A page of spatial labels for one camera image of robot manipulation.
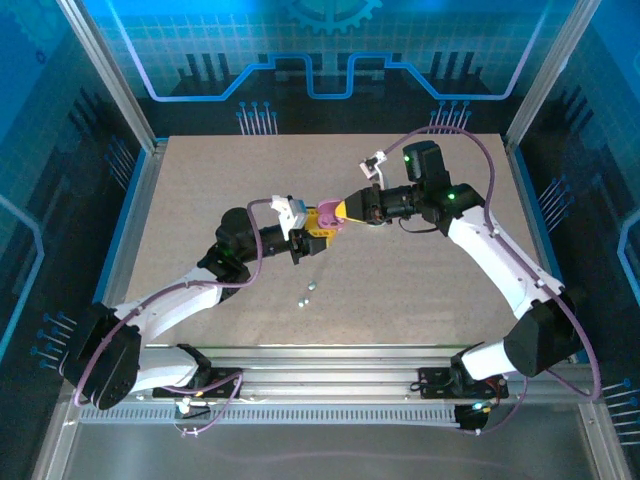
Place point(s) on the aluminium frame post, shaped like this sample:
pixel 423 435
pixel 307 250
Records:
pixel 114 75
pixel 550 75

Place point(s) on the aluminium frame beam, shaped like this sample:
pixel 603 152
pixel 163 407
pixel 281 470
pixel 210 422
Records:
pixel 325 375

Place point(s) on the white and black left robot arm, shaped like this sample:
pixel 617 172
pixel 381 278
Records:
pixel 165 310

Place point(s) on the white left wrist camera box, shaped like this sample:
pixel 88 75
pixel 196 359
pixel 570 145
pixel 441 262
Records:
pixel 290 212

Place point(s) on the grey metal sheet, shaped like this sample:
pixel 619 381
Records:
pixel 320 450

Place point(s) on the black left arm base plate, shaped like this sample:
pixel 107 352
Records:
pixel 225 389

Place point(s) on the black control box with lights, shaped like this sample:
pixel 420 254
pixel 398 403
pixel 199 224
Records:
pixel 470 420

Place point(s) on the purple earbud charging case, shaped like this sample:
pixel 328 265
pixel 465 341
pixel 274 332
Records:
pixel 327 205

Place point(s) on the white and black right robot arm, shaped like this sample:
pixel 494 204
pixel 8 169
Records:
pixel 500 260

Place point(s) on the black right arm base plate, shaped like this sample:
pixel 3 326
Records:
pixel 432 387

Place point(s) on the aluminium table side rail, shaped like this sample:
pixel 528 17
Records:
pixel 522 200
pixel 144 200

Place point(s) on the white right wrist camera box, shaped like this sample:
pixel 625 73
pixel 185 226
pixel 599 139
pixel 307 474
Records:
pixel 370 165

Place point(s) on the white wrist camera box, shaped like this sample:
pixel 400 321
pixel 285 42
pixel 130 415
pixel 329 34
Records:
pixel 290 212
pixel 370 165

